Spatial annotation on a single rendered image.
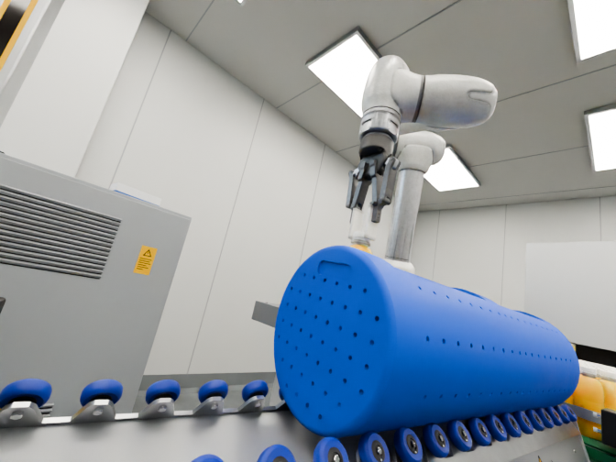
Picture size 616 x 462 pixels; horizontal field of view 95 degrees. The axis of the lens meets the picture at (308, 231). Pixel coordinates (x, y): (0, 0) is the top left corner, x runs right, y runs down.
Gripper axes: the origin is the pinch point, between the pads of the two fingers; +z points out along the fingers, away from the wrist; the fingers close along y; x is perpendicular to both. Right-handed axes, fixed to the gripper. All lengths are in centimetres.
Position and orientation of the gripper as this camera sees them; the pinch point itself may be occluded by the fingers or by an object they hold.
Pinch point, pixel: (363, 225)
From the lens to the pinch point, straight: 61.9
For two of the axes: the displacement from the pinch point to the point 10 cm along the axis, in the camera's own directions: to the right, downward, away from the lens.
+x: 7.9, 2.9, 5.5
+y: 5.9, -0.7, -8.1
